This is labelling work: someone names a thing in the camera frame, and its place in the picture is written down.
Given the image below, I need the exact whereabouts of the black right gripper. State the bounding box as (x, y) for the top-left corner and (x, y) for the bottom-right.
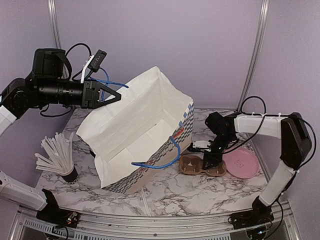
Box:
(202, 132), (235, 170)

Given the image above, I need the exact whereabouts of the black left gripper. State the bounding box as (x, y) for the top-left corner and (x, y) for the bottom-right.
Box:
(37, 77), (122, 108)

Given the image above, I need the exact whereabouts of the brown cardboard cup carrier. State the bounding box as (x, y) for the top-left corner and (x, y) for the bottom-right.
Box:
(178, 154), (228, 177)

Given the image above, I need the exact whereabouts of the checkered paper takeout bag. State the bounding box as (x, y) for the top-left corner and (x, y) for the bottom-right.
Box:
(76, 66), (194, 194)

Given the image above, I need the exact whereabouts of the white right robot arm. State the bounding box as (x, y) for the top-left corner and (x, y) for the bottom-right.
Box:
(204, 112), (317, 224)

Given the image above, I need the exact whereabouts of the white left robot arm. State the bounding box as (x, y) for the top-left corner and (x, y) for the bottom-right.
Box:
(0, 48), (122, 134)

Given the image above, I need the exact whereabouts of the pink round plate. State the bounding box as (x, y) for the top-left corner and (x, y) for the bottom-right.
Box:
(222, 147), (260, 179)

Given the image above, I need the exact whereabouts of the bundle of white straws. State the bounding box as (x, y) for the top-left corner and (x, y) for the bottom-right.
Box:
(34, 132), (74, 176)

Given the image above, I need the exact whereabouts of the black cup holding straws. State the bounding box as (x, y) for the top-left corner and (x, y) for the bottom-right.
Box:
(60, 165), (79, 185)

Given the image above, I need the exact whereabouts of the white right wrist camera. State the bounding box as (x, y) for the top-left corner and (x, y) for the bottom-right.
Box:
(192, 140), (211, 149)

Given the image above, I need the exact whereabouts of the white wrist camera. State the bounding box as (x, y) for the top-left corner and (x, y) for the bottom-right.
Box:
(192, 140), (211, 149)
(80, 49), (107, 84)

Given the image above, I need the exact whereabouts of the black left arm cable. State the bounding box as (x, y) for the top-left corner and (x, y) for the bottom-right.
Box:
(38, 42), (92, 118)

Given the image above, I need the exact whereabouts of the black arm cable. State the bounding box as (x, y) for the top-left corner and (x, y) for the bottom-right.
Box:
(187, 95), (317, 221)
(38, 42), (92, 118)

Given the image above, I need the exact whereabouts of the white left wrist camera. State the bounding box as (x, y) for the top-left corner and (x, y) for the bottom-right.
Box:
(80, 49), (107, 84)

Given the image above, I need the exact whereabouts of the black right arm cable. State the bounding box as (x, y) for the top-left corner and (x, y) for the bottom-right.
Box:
(187, 95), (317, 221)

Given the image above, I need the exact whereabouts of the left aluminium frame post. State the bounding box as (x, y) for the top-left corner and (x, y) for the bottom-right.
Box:
(47, 0), (77, 111)

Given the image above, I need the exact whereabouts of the aluminium frame post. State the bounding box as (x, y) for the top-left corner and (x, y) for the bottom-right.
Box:
(47, 0), (77, 111)
(237, 0), (270, 110)

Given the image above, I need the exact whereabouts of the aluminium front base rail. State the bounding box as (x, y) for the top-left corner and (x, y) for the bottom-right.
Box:
(8, 202), (301, 240)

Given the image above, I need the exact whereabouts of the right aluminium frame post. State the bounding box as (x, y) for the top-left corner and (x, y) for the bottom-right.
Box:
(237, 0), (270, 110)

